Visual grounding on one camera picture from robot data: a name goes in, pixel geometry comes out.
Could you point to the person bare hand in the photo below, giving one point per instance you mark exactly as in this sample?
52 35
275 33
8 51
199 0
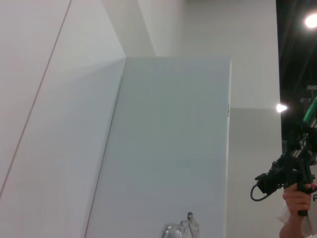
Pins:
296 200

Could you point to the black handheld camera rig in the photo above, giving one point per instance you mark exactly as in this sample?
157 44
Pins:
284 171

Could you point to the clear transparent glasses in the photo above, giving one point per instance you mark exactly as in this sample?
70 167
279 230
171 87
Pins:
180 229

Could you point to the person forearm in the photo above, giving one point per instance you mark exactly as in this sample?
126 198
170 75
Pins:
292 228

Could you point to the white shirt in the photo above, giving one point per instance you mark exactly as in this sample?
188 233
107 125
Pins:
313 218

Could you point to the green lit truss beam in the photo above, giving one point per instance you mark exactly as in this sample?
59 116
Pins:
310 111

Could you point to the bright round ceiling light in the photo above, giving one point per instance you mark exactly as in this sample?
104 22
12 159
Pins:
281 107
311 20

